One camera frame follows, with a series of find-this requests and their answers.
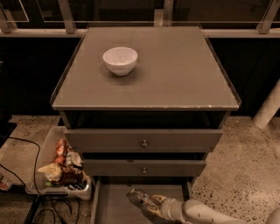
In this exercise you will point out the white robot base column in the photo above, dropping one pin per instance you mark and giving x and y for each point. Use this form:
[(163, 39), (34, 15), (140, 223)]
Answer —
[(269, 108)]

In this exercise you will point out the brown snack packet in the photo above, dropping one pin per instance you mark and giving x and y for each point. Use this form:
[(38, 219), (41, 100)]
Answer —
[(71, 175)]

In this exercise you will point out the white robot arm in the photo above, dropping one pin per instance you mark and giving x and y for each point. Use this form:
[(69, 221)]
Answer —
[(191, 211)]

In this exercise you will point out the clear plastic water bottle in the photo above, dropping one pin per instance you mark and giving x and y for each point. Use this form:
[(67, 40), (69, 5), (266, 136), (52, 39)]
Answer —
[(140, 198)]

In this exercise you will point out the yellow snack bag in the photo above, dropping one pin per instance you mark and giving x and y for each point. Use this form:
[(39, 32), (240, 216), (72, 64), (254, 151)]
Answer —
[(51, 171)]

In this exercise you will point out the white ceramic bowl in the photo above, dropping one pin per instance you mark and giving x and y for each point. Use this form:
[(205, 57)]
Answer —
[(120, 60)]

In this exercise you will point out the middle grey drawer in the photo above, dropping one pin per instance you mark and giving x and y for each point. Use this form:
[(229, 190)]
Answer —
[(144, 168)]

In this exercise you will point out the top grey drawer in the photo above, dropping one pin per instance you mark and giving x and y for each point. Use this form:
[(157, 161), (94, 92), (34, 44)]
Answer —
[(143, 140)]

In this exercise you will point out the metal window railing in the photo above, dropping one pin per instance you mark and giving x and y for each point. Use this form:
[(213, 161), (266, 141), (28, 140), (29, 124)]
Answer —
[(219, 19)]

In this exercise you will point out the red apple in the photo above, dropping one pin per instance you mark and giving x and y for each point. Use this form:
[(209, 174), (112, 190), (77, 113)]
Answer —
[(59, 160)]

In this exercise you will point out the grey drawer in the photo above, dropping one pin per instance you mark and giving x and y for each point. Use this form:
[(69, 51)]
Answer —
[(143, 140), (114, 204), (144, 168)]

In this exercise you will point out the clear plastic storage bin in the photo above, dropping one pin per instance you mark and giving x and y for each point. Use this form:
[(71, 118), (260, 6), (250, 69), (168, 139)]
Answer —
[(47, 154)]

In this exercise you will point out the grey drawer cabinet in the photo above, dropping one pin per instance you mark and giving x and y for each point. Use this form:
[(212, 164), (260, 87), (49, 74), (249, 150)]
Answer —
[(177, 83)]

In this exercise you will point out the bottom grey drawer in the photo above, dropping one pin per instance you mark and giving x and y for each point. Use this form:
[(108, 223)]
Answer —
[(114, 204)]

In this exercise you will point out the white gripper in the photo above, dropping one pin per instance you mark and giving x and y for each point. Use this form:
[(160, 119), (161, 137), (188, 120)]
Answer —
[(166, 207)]

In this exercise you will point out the red snack bag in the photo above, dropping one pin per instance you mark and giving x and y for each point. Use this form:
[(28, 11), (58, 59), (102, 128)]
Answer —
[(61, 148)]

